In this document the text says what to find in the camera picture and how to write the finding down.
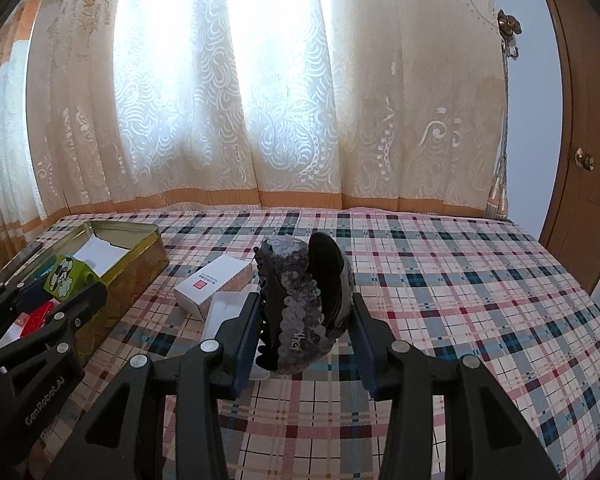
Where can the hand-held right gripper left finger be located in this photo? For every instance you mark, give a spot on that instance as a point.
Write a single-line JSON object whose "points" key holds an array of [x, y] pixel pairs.
{"points": [[245, 355]]}

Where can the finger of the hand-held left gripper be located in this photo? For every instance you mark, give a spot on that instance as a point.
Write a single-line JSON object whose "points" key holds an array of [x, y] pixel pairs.
{"points": [[27, 296], [70, 312]]}

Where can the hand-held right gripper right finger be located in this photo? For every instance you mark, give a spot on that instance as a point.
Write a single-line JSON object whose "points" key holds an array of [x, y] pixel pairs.
{"points": [[367, 355]]}

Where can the red toy block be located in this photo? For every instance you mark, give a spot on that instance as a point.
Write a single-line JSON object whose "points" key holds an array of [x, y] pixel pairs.
{"points": [[37, 317]]}

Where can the green mushroom print toy block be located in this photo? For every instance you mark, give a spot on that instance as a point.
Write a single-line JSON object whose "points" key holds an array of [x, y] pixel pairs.
{"points": [[67, 275]]}

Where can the gold metal tin box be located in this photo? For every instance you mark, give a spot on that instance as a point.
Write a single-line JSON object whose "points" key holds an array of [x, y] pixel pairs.
{"points": [[130, 270]]}

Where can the black sequin hair claw clip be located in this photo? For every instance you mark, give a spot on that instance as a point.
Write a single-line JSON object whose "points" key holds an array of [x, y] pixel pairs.
{"points": [[300, 300]]}

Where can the dark flat object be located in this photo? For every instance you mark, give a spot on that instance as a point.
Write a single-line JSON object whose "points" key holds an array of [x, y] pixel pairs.
{"points": [[22, 259]]}

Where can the clear plastic box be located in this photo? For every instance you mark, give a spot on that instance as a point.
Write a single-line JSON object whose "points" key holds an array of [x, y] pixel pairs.
{"points": [[225, 310]]}

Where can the white paper lining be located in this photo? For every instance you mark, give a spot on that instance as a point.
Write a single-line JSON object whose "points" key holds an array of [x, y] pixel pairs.
{"points": [[100, 255]]}

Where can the white cardboard box red label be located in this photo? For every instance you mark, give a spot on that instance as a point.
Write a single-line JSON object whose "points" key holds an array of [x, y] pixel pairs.
{"points": [[210, 285]]}

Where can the plaid bed sheet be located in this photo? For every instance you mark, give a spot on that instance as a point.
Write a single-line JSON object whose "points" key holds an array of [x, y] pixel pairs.
{"points": [[455, 300]]}

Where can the cream curtain with orange bands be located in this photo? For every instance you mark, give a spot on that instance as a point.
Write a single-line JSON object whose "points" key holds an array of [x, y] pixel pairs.
{"points": [[5, 160]]}

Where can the curtain tieback tassel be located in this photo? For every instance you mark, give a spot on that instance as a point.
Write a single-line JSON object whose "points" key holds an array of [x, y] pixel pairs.
{"points": [[500, 195]]}

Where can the cream lace curtain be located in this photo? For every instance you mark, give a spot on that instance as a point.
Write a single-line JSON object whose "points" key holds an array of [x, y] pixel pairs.
{"points": [[260, 85]]}

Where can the brass door knob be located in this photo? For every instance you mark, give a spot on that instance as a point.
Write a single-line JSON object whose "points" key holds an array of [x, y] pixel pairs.
{"points": [[585, 160]]}

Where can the brown wooden door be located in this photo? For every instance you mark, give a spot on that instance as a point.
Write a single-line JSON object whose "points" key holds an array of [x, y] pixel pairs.
{"points": [[580, 85]]}

